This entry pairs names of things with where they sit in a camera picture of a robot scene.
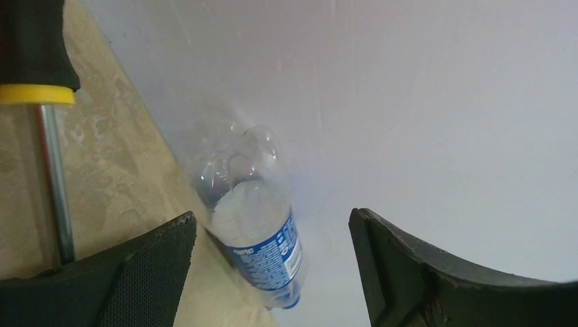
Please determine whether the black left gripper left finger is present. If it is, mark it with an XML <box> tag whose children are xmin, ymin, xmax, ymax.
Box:
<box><xmin>1</xmin><ymin>211</ymin><xmax>197</xmax><ymax>326</ymax></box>

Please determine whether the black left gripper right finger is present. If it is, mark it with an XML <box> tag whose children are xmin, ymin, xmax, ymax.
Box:
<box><xmin>348</xmin><ymin>208</ymin><xmax>577</xmax><ymax>326</ymax></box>

